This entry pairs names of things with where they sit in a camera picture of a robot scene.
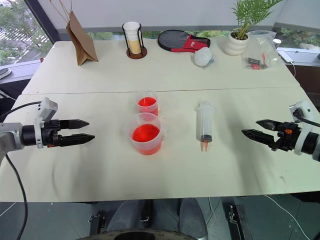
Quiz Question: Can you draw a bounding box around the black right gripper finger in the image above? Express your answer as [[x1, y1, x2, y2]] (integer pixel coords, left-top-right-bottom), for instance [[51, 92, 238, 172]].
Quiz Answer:
[[241, 128, 280, 148], [255, 119, 283, 131]]

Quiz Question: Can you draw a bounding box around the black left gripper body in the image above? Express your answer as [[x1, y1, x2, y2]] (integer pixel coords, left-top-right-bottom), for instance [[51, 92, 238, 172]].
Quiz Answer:
[[40, 119, 63, 148]]

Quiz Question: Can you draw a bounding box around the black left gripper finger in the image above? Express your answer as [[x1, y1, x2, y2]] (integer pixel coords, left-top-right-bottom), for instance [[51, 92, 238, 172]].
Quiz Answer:
[[59, 119, 90, 130], [60, 134, 96, 147]]

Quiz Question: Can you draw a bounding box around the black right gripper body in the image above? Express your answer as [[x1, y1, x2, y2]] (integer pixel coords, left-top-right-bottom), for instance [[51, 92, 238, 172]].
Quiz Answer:
[[270, 121, 302, 152]]

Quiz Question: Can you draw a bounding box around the clear plastic syringe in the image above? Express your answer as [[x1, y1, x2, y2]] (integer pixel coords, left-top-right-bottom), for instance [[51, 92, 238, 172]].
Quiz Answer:
[[195, 100, 217, 153]]

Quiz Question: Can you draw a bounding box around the large beaker with red liquid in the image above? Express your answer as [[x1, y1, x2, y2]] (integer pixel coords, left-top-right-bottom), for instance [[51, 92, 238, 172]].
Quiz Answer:
[[121, 112, 167, 156]]

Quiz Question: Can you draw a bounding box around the small beaker with red liquid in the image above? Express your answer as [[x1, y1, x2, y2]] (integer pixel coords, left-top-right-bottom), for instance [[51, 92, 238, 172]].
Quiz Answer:
[[135, 90, 160, 118]]

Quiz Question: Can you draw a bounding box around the clear plastic bag with parts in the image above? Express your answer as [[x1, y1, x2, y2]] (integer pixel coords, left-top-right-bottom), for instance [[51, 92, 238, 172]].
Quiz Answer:
[[241, 30, 283, 71]]

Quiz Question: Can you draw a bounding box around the white side desk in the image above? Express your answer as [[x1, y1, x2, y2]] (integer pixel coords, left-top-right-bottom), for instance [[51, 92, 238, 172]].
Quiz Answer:
[[276, 46, 320, 66]]

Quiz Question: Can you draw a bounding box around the dark flat device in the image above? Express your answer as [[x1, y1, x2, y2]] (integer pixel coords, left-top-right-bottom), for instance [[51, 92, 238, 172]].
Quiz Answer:
[[0, 66, 13, 80]]

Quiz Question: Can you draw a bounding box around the brown paper bag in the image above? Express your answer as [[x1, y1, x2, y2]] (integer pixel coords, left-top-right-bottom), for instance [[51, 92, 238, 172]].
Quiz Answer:
[[49, 0, 99, 67]]

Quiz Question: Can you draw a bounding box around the white ribbed plant pot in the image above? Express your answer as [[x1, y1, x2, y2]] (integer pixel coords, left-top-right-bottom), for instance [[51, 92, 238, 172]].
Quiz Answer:
[[223, 30, 250, 56]]

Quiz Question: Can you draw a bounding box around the crumpled white blue cloth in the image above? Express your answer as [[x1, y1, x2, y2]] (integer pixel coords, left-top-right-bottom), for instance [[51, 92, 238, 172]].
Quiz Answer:
[[192, 47, 215, 68]]

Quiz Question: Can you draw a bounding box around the grey rounded robot leg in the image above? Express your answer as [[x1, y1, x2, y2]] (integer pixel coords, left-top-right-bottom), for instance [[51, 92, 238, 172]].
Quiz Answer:
[[177, 197, 209, 240]]

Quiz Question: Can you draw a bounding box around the stack of white paper cups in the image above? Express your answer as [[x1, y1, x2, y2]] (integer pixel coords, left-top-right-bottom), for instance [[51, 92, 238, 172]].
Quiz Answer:
[[123, 21, 142, 55]]

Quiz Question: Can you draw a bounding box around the green palm plant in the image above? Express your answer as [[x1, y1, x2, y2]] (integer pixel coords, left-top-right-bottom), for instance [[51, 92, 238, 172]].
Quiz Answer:
[[230, 0, 285, 40]]

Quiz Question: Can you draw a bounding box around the black red paddle case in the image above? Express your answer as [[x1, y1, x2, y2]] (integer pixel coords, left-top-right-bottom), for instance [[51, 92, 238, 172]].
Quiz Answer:
[[157, 29, 211, 54]]

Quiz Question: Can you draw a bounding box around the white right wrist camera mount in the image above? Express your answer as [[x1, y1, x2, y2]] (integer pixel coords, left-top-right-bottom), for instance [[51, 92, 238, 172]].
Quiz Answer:
[[288, 100, 313, 156]]

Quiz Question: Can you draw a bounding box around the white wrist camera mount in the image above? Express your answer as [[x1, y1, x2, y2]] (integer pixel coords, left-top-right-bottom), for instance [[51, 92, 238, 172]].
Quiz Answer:
[[288, 100, 313, 156], [34, 97, 59, 149]]

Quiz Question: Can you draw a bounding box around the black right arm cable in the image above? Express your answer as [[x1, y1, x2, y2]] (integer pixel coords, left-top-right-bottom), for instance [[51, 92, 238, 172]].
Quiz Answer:
[[294, 109, 320, 125]]

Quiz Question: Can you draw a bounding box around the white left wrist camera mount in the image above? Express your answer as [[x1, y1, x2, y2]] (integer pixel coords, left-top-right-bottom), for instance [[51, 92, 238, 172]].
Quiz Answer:
[[34, 97, 59, 149]]

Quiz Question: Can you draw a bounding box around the white cable on floor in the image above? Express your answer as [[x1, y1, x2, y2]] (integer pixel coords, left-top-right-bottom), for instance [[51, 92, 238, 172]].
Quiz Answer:
[[263, 194, 315, 240]]

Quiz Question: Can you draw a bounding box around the black table leg bracket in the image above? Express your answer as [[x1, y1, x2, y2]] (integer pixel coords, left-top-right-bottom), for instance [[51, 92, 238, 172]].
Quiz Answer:
[[87, 209, 107, 235], [227, 204, 251, 240], [139, 199, 154, 222]]

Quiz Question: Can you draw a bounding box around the black wire cup holder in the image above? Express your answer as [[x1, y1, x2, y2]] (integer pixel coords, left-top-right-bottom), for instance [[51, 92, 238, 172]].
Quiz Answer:
[[122, 22, 148, 60]]

